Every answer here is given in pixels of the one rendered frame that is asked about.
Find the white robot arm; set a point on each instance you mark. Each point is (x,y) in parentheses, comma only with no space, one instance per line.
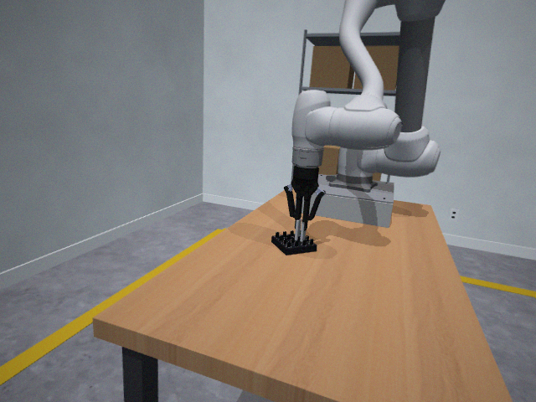
(365,123)

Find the black knob box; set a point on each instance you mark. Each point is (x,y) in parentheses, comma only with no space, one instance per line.
(289,246)

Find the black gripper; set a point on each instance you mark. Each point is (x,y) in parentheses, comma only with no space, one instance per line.
(306,189)

